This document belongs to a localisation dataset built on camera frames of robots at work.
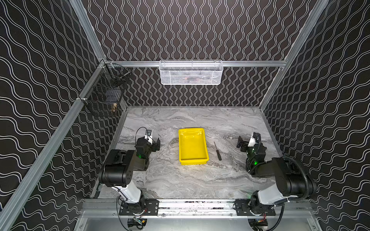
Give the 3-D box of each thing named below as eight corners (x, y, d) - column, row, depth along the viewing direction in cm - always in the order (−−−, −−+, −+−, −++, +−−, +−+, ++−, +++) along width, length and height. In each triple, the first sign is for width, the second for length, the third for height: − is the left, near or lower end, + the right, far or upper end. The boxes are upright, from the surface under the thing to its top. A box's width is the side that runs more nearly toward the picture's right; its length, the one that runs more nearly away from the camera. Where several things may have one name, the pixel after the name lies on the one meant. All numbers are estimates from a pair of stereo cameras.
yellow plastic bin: (177, 164, 91) (177, 160, 86) (179, 132, 107) (178, 127, 102) (207, 164, 92) (208, 160, 86) (204, 132, 107) (205, 127, 102)
